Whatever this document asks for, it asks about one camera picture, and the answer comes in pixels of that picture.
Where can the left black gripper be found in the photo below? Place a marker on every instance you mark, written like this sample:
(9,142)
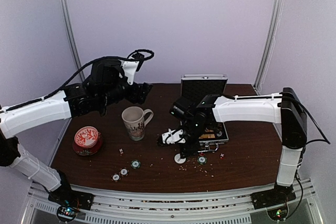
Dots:
(139,93)

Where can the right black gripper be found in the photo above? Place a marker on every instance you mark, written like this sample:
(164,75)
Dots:
(188,150)

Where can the white dealer button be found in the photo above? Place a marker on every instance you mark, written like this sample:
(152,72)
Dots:
(178,159)

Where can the aluminium poker case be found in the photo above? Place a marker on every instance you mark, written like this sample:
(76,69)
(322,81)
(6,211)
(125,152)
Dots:
(196,88)

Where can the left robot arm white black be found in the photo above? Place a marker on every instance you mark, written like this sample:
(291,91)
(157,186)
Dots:
(111,80)

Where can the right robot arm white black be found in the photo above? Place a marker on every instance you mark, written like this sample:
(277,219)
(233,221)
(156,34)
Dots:
(278,108)

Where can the green poker chip right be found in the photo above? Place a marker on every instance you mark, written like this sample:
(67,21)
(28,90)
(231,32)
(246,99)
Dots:
(202,160)

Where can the green poker chip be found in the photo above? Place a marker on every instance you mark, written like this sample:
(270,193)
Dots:
(202,160)
(135,164)

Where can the red yellow card deck box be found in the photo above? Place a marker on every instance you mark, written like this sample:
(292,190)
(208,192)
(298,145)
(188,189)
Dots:
(208,134)

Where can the white decorated mug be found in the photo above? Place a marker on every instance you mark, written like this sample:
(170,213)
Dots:
(135,120)

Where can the blue purple chip stack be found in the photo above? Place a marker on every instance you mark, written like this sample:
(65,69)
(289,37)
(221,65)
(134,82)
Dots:
(219,130)

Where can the green poker chip centre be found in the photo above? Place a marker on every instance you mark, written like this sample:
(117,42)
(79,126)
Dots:
(135,164)

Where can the red patterned bowl with lid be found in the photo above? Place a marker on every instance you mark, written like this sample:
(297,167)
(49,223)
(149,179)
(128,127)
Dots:
(87,141)

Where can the poker chip white centre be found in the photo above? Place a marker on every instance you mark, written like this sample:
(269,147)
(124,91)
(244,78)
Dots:
(124,172)

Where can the poker chip front left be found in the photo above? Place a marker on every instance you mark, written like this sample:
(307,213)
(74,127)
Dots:
(115,177)

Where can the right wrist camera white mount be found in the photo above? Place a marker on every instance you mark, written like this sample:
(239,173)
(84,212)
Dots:
(171,137)

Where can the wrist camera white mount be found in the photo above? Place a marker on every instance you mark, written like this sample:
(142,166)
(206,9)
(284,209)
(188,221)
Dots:
(171,137)
(130,66)

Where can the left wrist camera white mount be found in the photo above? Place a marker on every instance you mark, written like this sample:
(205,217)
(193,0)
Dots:
(130,66)

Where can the front aluminium rail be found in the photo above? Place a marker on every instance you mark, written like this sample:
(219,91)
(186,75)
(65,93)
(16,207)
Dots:
(229,206)

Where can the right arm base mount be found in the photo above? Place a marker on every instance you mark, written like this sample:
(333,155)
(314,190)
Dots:
(274,201)

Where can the right aluminium frame post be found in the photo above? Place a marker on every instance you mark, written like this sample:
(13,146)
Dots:
(269,45)

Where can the aluminium frame post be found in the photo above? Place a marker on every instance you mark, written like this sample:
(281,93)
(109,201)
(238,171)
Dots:
(269,45)
(70,33)

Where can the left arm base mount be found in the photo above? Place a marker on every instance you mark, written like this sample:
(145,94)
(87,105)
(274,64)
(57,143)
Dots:
(70,206)

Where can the left aluminium frame post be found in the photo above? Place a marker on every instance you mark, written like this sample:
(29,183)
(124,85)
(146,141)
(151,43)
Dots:
(70,33)

